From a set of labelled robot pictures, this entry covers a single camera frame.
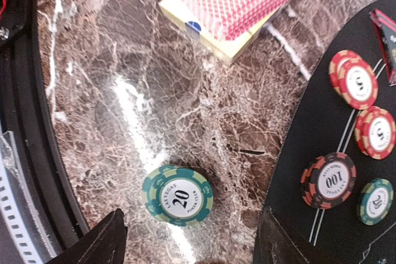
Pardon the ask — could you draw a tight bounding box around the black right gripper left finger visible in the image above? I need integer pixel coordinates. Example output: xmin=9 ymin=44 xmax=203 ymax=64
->
xmin=49 ymin=208 xmax=127 ymax=264

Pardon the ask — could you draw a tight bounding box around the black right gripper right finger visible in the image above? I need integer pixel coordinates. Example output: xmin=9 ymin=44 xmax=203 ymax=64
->
xmin=252 ymin=207 xmax=335 ymax=264

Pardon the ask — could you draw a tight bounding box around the green poker chip stack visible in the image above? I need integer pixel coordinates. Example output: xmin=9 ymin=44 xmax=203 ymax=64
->
xmin=142 ymin=164 xmax=213 ymax=227

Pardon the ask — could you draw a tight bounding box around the brown chip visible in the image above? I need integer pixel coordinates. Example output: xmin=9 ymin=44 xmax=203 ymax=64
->
xmin=300 ymin=152 xmax=357 ymax=210

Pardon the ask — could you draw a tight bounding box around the red chip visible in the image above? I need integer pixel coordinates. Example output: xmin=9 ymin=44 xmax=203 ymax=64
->
xmin=329 ymin=49 xmax=379 ymax=110
xmin=355 ymin=106 xmax=395 ymax=160

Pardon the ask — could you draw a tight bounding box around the round black poker mat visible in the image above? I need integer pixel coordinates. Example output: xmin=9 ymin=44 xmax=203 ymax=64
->
xmin=252 ymin=0 xmax=395 ymax=263

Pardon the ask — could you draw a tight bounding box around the white slotted cable duct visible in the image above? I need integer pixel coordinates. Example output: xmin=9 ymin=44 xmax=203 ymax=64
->
xmin=1 ymin=131 xmax=43 ymax=263

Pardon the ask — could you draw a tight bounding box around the black front table rail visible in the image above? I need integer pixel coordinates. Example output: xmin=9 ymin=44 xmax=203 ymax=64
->
xmin=1 ymin=0 xmax=89 ymax=257

